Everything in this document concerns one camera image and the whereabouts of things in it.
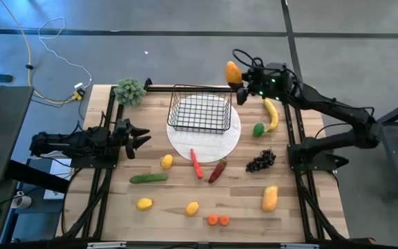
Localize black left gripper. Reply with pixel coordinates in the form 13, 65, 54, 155
113, 118, 153, 160

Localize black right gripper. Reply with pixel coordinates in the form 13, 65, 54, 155
227, 62, 295, 107

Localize orange yellow mango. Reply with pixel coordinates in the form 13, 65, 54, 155
261, 185, 279, 213
225, 60, 243, 86

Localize yellow lemon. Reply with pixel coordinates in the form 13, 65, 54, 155
184, 201, 200, 218
160, 154, 174, 170
135, 197, 154, 212

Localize green cucumber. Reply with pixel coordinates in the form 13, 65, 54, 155
129, 172, 169, 185

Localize yellow banana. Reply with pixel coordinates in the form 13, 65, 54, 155
263, 98, 280, 133

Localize green lime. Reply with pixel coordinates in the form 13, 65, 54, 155
252, 122, 266, 138

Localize bright red long pepper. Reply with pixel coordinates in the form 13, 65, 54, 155
189, 148, 205, 181

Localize dark grape bunch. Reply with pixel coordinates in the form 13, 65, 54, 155
245, 148, 277, 174

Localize dark red chili pepper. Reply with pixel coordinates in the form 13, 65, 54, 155
207, 157, 228, 185

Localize green succulent plant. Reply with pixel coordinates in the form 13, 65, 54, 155
113, 77, 147, 107

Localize white round plate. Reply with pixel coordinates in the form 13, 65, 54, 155
166, 95, 242, 164

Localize white yellow power plug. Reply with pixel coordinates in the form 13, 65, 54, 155
73, 82, 86, 101

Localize white paper box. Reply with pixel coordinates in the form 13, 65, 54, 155
43, 158, 74, 201

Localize black desk support beam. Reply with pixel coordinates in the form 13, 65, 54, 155
4, 159, 71, 194

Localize white mug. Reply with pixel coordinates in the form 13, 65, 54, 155
10, 190, 33, 210

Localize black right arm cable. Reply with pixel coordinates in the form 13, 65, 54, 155
231, 48, 266, 68

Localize black wire basket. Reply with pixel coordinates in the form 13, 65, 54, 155
167, 84, 234, 136

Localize black aluminium table frame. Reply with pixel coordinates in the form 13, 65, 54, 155
60, 84, 348, 243

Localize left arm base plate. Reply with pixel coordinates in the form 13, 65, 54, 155
70, 151, 120, 169

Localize white floor cable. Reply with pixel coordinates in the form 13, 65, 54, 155
37, 16, 93, 89

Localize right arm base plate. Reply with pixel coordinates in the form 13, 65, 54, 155
287, 143, 350, 173

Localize white metal bracket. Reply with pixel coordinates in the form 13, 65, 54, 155
280, 243, 320, 249
86, 241, 127, 249

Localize yellow floor cable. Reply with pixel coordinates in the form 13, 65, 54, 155
0, 0, 82, 105

